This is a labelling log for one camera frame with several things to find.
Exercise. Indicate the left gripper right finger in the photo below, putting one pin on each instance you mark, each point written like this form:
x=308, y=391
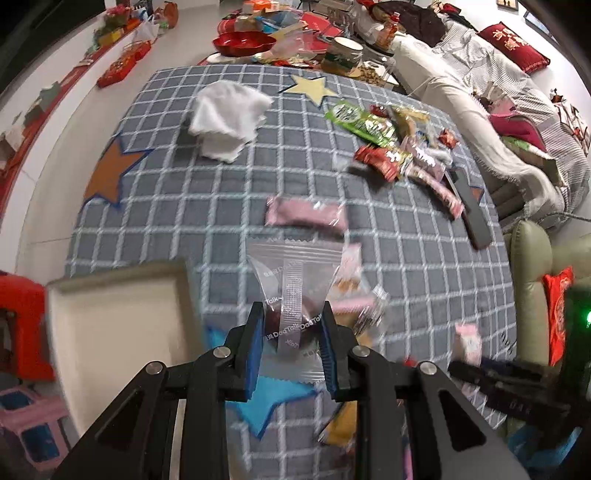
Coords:
x=409, y=419

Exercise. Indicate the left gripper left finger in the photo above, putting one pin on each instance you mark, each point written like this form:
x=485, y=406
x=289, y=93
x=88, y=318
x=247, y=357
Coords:
x=132, y=438

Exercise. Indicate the orange snack packet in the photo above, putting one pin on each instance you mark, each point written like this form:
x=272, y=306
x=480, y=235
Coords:
x=341, y=429

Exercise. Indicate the clear date snack packet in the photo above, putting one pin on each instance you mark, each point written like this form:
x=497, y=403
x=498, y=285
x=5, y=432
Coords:
x=295, y=277

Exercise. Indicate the small pink candy packet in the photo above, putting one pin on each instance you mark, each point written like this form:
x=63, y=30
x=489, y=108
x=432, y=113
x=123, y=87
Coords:
x=467, y=344

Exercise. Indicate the pink plastic stool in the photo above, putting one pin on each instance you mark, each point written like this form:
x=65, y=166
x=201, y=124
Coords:
x=35, y=421

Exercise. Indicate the cream storage tray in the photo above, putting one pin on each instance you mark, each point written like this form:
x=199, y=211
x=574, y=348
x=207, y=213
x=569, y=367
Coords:
x=105, y=326

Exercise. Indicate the red cushion on armchair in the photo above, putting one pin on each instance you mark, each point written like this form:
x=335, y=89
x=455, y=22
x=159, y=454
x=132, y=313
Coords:
x=555, y=288

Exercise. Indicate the pink white biscuit packet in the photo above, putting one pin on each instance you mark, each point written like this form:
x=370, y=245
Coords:
x=349, y=276

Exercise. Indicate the green leather armchair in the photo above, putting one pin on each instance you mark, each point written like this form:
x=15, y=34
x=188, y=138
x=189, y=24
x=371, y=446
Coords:
x=532, y=256

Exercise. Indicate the red plastic stool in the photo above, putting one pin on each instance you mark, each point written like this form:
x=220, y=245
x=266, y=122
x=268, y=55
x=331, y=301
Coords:
x=24, y=351

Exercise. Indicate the black remote control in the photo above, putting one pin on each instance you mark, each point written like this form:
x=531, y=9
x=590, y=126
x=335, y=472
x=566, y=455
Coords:
x=473, y=216

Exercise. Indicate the long pink snack bar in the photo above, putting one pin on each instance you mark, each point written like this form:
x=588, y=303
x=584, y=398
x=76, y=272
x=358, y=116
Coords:
x=291, y=211

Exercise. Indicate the grey checked tablecloth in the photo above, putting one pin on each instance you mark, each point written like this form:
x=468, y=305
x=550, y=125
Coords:
x=175, y=203

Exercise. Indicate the pink striped snack bar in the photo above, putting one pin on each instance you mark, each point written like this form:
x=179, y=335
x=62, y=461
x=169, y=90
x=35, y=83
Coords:
x=454, y=205

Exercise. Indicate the white sofa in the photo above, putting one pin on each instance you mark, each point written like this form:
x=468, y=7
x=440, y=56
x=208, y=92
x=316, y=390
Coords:
x=532, y=165

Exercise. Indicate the red snack packet in pile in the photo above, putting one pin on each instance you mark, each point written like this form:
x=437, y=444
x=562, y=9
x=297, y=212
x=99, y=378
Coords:
x=388, y=162

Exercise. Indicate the green snack packet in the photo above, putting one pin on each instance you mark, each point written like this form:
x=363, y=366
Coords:
x=368, y=126

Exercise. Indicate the white folded cloth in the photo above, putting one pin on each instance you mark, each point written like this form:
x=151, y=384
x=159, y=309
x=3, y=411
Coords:
x=225, y=117

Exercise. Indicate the red embroidered cushion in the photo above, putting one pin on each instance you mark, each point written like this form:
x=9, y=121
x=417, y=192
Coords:
x=519, y=51

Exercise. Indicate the red gift box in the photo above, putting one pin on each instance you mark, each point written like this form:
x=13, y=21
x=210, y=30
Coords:
x=117, y=71

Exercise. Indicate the red bowl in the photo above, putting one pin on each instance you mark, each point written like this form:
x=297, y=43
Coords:
x=242, y=44

